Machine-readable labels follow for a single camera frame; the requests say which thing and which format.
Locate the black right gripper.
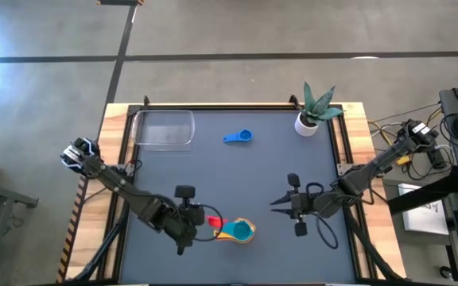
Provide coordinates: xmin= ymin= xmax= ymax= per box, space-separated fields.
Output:
xmin=270 ymin=172 xmax=320 ymax=238

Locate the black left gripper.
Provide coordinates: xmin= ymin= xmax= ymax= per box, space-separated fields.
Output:
xmin=161 ymin=184 xmax=206 ymax=256

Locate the red plastic measuring cup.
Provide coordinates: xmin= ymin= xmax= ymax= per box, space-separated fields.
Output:
xmin=206 ymin=214 xmax=228 ymax=229

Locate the orange plastic measuring cup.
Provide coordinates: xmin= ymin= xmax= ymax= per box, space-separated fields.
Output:
xmin=228 ymin=216 xmax=257 ymax=244

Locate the teal plastic measuring cup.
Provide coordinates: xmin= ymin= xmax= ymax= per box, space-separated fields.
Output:
xmin=217 ymin=219 xmax=254 ymax=242

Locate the blue plastic measuring cup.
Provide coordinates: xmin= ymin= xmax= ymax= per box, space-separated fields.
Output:
xmin=223 ymin=129 xmax=254 ymax=144

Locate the potted plant in white pot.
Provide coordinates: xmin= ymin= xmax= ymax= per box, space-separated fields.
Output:
xmin=294 ymin=82 xmax=345 ymax=137

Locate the clear plastic container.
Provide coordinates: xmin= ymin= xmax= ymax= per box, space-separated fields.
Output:
xmin=131 ymin=110 xmax=196 ymax=152

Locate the black support beam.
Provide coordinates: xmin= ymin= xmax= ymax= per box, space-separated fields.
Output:
xmin=386 ymin=166 xmax=458 ymax=215

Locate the white paper sheet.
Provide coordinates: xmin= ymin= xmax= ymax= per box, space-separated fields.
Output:
xmin=398 ymin=183 xmax=451 ymax=236

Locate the black power strip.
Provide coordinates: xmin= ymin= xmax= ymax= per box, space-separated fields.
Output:
xmin=427 ymin=146 xmax=448 ymax=170

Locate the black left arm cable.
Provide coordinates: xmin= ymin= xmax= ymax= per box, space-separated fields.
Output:
xmin=191 ymin=204 xmax=225 ymax=242

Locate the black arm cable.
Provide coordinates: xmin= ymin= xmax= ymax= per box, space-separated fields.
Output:
xmin=191 ymin=204 xmax=225 ymax=242
xmin=305 ymin=181 xmax=340 ymax=250

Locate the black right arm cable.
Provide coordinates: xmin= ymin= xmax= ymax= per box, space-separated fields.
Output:
xmin=305 ymin=181 xmax=340 ymax=250

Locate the black metal table frame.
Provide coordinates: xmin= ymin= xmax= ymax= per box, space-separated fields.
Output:
xmin=56 ymin=95 xmax=409 ymax=286

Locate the yellow cable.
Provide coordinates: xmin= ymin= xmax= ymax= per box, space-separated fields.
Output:
xmin=367 ymin=106 xmax=443 ymax=167

